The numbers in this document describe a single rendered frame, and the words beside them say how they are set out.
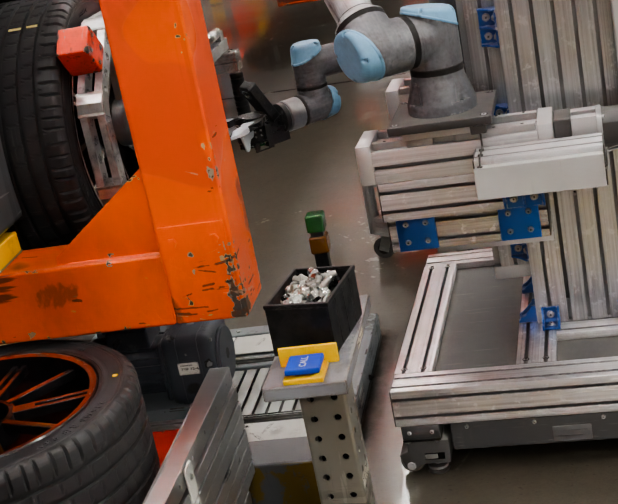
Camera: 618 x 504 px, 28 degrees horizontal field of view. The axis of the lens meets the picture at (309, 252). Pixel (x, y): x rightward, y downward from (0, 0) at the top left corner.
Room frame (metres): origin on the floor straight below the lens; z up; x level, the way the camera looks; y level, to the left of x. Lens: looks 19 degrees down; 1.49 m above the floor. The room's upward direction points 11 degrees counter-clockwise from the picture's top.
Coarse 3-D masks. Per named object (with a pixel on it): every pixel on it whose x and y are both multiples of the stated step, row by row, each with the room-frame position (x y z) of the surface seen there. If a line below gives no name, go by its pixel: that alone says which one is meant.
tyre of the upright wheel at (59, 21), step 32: (32, 0) 3.05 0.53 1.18; (64, 0) 2.98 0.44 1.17; (96, 0) 3.14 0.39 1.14; (0, 32) 2.92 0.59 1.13; (32, 32) 2.88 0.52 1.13; (0, 64) 2.85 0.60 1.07; (32, 64) 2.82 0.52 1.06; (0, 96) 2.80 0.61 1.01; (32, 96) 2.77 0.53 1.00; (64, 96) 2.79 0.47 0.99; (0, 128) 2.77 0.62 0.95; (32, 128) 2.75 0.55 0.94; (64, 128) 2.75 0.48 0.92; (32, 160) 2.74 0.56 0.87; (64, 160) 2.73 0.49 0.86; (32, 192) 2.75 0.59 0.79; (64, 192) 2.74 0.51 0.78; (32, 224) 2.79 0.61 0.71; (64, 224) 2.78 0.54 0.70
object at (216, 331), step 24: (120, 336) 2.74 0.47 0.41; (144, 336) 2.73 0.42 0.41; (168, 336) 2.70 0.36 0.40; (192, 336) 2.68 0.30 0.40; (216, 336) 2.71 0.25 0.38; (144, 360) 2.73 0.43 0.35; (168, 360) 2.68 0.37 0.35; (192, 360) 2.67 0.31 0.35; (216, 360) 2.68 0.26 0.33; (144, 384) 2.73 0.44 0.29; (168, 384) 2.70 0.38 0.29; (192, 384) 2.67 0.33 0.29; (168, 408) 2.69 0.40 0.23
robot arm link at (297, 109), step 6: (282, 102) 2.93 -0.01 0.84; (288, 102) 2.92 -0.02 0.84; (294, 102) 2.92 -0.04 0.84; (300, 102) 2.93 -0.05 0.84; (288, 108) 2.91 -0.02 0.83; (294, 108) 2.91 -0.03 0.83; (300, 108) 2.91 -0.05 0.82; (294, 114) 2.90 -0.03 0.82; (300, 114) 2.91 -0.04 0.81; (306, 114) 2.92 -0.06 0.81; (294, 120) 2.90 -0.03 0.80; (300, 120) 2.91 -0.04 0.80; (306, 120) 2.92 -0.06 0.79; (294, 126) 2.90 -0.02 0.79; (300, 126) 2.92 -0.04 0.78
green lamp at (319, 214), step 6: (318, 210) 2.62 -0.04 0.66; (306, 216) 2.60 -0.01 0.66; (312, 216) 2.59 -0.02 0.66; (318, 216) 2.59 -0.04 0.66; (324, 216) 2.61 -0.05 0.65; (306, 222) 2.59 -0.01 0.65; (312, 222) 2.59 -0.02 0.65; (318, 222) 2.59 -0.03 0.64; (324, 222) 2.60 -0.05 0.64; (306, 228) 2.60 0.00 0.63; (312, 228) 2.59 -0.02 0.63; (318, 228) 2.59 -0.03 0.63; (324, 228) 2.59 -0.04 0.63
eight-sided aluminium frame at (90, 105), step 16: (96, 16) 2.99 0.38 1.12; (96, 32) 2.91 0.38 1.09; (80, 80) 2.82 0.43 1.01; (96, 80) 2.81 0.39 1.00; (80, 96) 2.79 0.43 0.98; (96, 96) 2.78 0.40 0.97; (80, 112) 2.78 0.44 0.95; (96, 112) 2.77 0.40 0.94; (112, 128) 2.79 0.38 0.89; (96, 144) 2.79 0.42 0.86; (112, 144) 2.77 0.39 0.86; (96, 160) 2.78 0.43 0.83; (112, 160) 2.77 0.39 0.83; (96, 176) 2.78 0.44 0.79; (112, 176) 2.77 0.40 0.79; (112, 192) 2.77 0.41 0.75
